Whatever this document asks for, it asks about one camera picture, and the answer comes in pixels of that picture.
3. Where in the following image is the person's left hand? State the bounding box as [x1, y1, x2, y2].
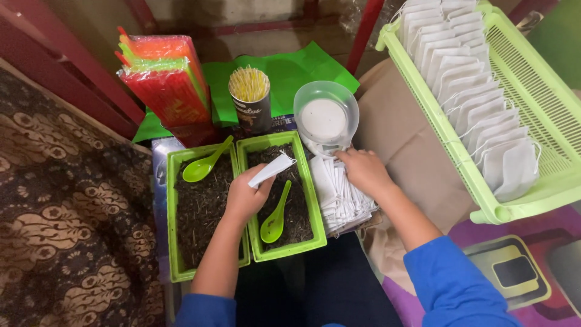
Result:
[225, 164, 277, 223]

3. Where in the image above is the person's right hand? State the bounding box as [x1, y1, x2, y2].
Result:
[335, 148, 395, 199]

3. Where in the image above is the white tea bag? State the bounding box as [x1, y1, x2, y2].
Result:
[248, 152, 297, 190]

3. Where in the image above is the green plastic spoon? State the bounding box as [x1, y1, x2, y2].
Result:
[182, 135, 235, 183]
[260, 180, 292, 244]

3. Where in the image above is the pile of flat white bags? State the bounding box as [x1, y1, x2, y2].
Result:
[309, 146, 379, 236]

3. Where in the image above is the green tray of dried herbs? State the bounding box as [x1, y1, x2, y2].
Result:
[166, 144, 251, 283]
[236, 131, 328, 263]

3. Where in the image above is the clear bowl on white scale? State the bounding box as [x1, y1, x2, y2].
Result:
[293, 80, 360, 158]

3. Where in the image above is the brown cardboard sheet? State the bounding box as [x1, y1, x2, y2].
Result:
[352, 58, 479, 296]

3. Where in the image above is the dark can of yellow sticks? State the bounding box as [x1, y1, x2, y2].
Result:
[228, 66, 272, 134]

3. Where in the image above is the green paper sheet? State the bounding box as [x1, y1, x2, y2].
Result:
[132, 41, 360, 144]

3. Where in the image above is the pack of coloured drinking straws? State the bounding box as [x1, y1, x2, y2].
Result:
[114, 26, 218, 147]

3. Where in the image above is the row of filled white bags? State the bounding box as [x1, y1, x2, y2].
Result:
[390, 0, 543, 203]

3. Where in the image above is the brown patterned cushion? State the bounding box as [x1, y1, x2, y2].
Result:
[0, 68, 166, 327]

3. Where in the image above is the light green plastic basket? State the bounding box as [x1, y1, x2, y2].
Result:
[375, 0, 581, 225]

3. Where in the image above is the purple patterned mat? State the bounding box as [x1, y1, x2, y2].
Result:
[381, 204, 581, 327]

